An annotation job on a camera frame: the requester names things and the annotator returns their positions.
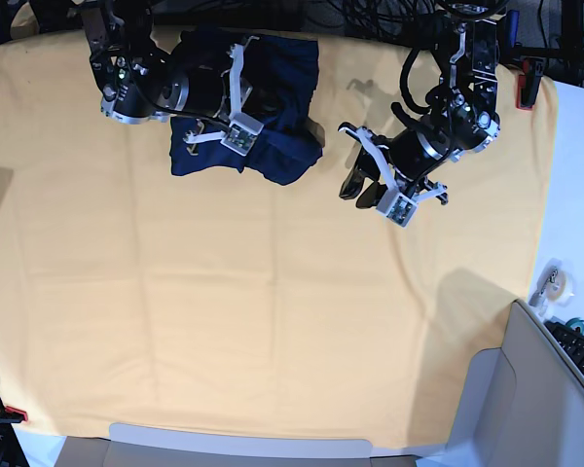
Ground red clamp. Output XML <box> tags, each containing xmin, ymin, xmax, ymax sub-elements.
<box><xmin>516</xmin><ymin>57</ymin><xmax>545</xmax><ymax>110</ymax></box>
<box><xmin>0</xmin><ymin>407</ymin><xmax>28</xmax><ymax>424</ymax></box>

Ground dark blue long-sleeve shirt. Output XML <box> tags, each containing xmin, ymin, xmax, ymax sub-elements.
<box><xmin>169</xmin><ymin>35</ymin><xmax>322</xmax><ymax>186</ymax></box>

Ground red clamp bottom left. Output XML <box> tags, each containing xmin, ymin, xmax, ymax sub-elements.
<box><xmin>0</xmin><ymin>407</ymin><xmax>28</xmax><ymax>424</ymax></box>

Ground yellow table cloth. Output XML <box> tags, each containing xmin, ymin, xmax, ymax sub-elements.
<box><xmin>0</xmin><ymin>32</ymin><xmax>559</xmax><ymax>449</ymax></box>

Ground red clamp top right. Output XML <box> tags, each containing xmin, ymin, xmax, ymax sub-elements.
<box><xmin>516</xmin><ymin>57</ymin><xmax>545</xmax><ymax>110</ymax></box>

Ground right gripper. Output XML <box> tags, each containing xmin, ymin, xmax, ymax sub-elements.
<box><xmin>163</xmin><ymin>66</ymin><xmax>286</xmax><ymax>122</ymax></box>

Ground clear tape dispenser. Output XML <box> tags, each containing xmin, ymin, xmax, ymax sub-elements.
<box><xmin>529</xmin><ymin>259</ymin><xmax>575</xmax><ymax>308</ymax></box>

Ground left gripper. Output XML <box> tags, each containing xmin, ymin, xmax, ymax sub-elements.
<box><xmin>339</xmin><ymin>129</ymin><xmax>450</xmax><ymax>209</ymax></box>

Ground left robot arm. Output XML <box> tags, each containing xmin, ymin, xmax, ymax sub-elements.
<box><xmin>339</xmin><ymin>1</ymin><xmax>506</xmax><ymax>209</ymax></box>

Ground white cardboard box bottom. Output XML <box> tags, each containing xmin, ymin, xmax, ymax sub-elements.
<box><xmin>56</xmin><ymin>423</ymin><xmax>419</xmax><ymax>467</ymax></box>

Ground green tape roll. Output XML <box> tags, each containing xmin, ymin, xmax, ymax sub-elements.
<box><xmin>566</xmin><ymin>317</ymin><xmax>584</xmax><ymax>334</ymax></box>

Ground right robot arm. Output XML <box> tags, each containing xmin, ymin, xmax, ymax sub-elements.
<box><xmin>77</xmin><ymin>1</ymin><xmax>283</xmax><ymax>127</ymax></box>

